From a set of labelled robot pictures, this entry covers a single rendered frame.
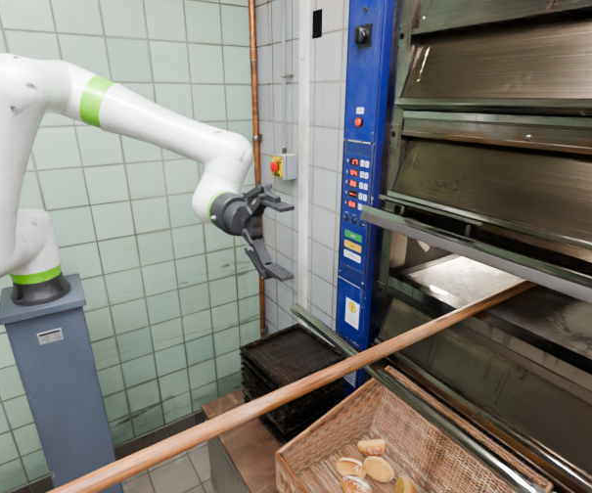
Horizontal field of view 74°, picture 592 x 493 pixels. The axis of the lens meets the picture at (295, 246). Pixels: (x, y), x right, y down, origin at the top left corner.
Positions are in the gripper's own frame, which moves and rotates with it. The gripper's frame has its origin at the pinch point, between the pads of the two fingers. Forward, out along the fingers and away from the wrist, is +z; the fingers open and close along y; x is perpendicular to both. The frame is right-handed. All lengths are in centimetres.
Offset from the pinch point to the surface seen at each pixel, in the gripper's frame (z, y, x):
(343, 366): 6.9, 27.6, -10.1
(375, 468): -4, 84, -35
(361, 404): -18, 73, -41
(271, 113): -101, -18, -55
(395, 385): 14.5, 30.9, -18.0
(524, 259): 23.4, 4.3, -40.9
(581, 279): 33, 5, -41
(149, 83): -114, -30, -7
